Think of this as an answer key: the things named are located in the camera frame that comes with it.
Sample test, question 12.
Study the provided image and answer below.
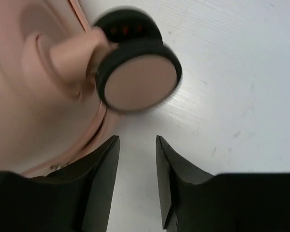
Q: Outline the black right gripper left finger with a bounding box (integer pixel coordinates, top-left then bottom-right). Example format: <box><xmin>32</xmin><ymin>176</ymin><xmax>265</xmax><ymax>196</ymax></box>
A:
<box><xmin>0</xmin><ymin>136</ymin><xmax>120</xmax><ymax>232</ymax></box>

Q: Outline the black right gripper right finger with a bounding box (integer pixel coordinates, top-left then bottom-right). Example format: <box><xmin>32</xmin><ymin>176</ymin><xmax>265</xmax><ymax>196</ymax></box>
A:
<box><xmin>156</xmin><ymin>136</ymin><xmax>290</xmax><ymax>232</ymax></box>

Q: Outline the pink suitcase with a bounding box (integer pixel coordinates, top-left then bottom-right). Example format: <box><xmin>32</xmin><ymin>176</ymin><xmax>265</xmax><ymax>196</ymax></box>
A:
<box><xmin>0</xmin><ymin>0</ymin><xmax>182</xmax><ymax>177</ymax></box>

